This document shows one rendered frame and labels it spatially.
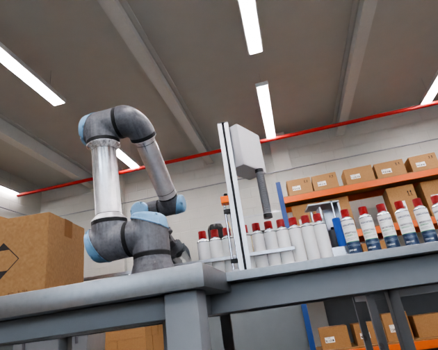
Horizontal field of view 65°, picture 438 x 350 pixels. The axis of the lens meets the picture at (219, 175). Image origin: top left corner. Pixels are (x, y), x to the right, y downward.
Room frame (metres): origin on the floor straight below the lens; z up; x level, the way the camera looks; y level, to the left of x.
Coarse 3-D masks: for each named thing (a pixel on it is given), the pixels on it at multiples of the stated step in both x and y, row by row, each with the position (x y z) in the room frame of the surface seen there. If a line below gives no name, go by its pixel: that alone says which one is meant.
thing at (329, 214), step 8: (320, 208) 1.50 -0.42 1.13; (336, 208) 1.50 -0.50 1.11; (312, 216) 1.54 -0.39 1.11; (328, 216) 1.57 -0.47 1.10; (336, 216) 1.53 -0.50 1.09; (328, 224) 1.57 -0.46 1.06; (328, 232) 1.54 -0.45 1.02; (336, 240) 1.52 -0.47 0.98; (336, 248) 1.45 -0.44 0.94; (344, 248) 1.45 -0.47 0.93
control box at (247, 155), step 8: (232, 128) 1.27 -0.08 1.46; (240, 128) 1.27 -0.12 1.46; (232, 136) 1.27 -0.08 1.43; (240, 136) 1.26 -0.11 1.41; (248, 136) 1.31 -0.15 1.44; (256, 136) 1.37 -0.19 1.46; (232, 144) 1.28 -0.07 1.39; (240, 144) 1.26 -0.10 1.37; (248, 144) 1.30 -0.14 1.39; (256, 144) 1.35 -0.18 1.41; (240, 152) 1.26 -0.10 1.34; (248, 152) 1.30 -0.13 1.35; (256, 152) 1.34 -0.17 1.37; (240, 160) 1.26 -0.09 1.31; (248, 160) 1.29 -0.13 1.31; (256, 160) 1.33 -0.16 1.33; (240, 168) 1.29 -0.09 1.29; (248, 168) 1.30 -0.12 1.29; (256, 168) 1.33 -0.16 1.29; (264, 168) 1.38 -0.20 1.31; (240, 176) 1.38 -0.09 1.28; (248, 176) 1.40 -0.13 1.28; (256, 176) 1.41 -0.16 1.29
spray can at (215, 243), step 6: (216, 234) 1.43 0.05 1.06; (210, 240) 1.43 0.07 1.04; (216, 240) 1.42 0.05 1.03; (210, 246) 1.44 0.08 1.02; (216, 246) 1.42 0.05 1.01; (216, 252) 1.42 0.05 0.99; (222, 252) 1.44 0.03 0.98; (216, 264) 1.42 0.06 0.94; (222, 264) 1.43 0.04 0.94; (222, 270) 1.43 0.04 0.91
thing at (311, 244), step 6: (306, 216) 1.41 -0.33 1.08; (306, 222) 1.41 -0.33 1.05; (306, 228) 1.40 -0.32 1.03; (312, 228) 1.41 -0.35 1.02; (306, 234) 1.40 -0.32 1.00; (312, 234) 1.40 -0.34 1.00; (306, 240) 1.41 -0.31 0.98; (312, 240) 1.40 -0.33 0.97; (306, 246) 1.41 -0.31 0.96; (312, 246) 1.40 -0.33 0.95; (312, 252) 1.40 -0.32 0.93; (318, 252) 1.41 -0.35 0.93; (312, 258) 1.40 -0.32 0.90
